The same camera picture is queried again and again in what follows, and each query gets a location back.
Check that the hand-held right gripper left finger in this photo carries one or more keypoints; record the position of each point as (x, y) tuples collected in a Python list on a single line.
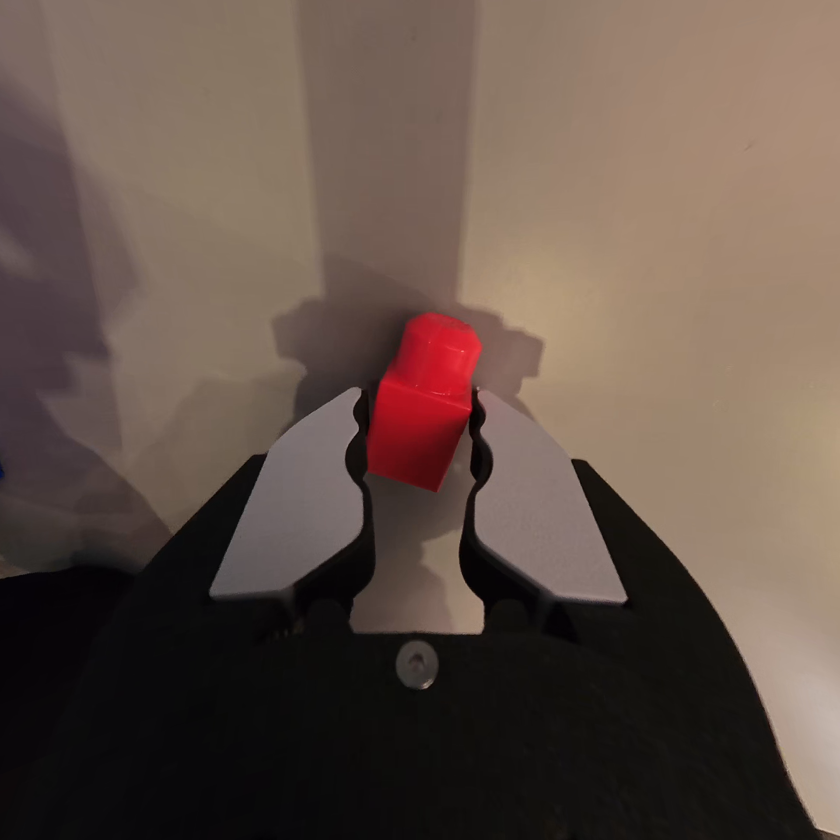
[(289, 518)]

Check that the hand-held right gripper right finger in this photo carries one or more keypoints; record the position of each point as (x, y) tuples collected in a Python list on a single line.
[(544, 518)]

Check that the red plastic block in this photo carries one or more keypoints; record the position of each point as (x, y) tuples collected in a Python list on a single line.
[(417, 426)]

